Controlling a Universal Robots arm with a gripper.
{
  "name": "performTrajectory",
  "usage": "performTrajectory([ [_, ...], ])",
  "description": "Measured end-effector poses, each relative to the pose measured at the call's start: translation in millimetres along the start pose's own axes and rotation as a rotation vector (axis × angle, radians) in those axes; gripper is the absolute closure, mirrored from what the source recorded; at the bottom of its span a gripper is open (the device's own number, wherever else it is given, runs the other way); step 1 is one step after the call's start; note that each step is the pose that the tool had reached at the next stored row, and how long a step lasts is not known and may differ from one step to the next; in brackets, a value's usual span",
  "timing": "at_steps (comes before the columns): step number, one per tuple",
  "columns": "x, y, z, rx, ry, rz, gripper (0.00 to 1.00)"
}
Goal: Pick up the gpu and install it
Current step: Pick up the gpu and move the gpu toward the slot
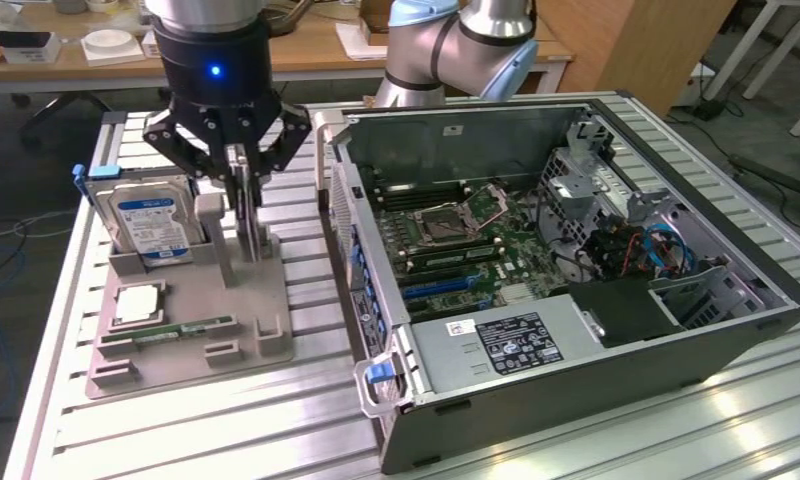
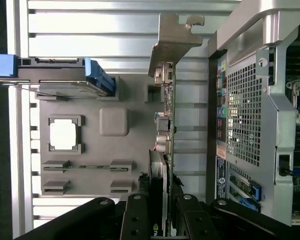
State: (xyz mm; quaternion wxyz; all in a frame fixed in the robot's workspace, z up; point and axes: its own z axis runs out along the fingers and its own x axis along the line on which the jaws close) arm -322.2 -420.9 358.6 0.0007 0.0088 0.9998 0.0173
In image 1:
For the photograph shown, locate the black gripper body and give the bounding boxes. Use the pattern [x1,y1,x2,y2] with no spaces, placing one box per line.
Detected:
[150,20,282,151]

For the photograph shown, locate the blue disk carrier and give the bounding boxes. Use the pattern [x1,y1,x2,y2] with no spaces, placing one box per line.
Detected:
[70,159,202,251]

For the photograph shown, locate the small white labelled box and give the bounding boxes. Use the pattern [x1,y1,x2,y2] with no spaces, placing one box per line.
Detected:
[139,29,166,59]

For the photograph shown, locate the hard disk with blue label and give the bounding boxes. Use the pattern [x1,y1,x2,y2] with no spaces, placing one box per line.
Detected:
[94,182,199,267]

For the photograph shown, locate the wooden desk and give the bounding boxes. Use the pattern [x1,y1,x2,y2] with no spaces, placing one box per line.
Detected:
[0,0,574,96]

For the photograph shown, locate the black round lamp base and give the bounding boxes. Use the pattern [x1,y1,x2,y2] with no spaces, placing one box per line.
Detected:
[265,7,301,39]

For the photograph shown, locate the white round-topped box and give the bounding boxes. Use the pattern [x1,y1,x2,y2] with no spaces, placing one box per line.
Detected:
[78,28,147,69]

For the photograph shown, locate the black chair base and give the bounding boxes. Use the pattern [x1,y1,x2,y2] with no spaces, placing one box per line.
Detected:
[10,88,118,147]

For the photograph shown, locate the white papers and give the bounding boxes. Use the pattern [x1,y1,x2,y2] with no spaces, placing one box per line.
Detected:
[334,22,392,62]

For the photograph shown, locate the cardboard box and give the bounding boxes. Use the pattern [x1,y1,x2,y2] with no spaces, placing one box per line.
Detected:
[357,0,394,47]

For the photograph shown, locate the CPU socket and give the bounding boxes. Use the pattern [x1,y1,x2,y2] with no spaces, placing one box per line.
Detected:
[409,206,482,247]

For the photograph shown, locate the black and white box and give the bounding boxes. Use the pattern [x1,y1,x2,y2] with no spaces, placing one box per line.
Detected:
[0,29,62,65]

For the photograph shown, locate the silver CPU chip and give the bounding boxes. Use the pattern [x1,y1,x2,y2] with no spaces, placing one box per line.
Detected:
[114,285,166,322]

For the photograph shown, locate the grey parts rack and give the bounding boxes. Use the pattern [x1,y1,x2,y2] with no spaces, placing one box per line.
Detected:
[83,192,297,401]

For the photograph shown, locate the silver socket cover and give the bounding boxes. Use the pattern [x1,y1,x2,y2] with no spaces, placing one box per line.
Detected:
[465,183,517,233]

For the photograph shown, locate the blue expansion slot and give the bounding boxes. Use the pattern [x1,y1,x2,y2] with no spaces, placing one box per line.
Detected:
[398,276,485,302]

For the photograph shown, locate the green motherboard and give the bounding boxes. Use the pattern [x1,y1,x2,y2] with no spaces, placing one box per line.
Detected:
[358,167,578,324]

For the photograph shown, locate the metal disk bay cage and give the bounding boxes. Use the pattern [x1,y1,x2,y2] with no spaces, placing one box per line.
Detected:
[537,118,675,244]

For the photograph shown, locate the silver chipset heatsink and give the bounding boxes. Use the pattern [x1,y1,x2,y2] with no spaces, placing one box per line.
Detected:
[494,285,540,305]

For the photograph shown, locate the grey power supply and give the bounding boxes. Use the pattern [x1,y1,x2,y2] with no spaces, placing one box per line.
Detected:
[398,293,606,397]

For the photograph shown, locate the wooden cabinet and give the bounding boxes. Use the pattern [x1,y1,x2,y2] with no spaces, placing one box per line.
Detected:
[550,0,740,117]

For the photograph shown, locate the black power adapter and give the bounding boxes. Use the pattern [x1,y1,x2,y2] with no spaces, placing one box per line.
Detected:
[688,98,727,122]

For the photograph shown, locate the black open PC case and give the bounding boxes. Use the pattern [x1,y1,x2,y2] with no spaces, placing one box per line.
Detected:
[310,97,800,476]

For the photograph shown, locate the small metal disk bay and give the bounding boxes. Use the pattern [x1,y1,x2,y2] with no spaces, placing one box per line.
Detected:
[646,263,775,332]

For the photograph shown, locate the black floor stand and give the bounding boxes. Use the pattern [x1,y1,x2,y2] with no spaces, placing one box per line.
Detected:
[725,144,800,199]

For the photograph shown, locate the grey case handle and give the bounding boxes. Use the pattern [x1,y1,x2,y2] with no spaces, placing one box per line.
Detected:
[350,349,412,420]

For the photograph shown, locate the blue data wire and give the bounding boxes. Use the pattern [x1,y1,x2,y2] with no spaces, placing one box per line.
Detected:
[641,223,700,277]

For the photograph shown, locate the white table frame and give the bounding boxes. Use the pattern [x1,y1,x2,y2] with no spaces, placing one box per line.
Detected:
[701,0,800,137]

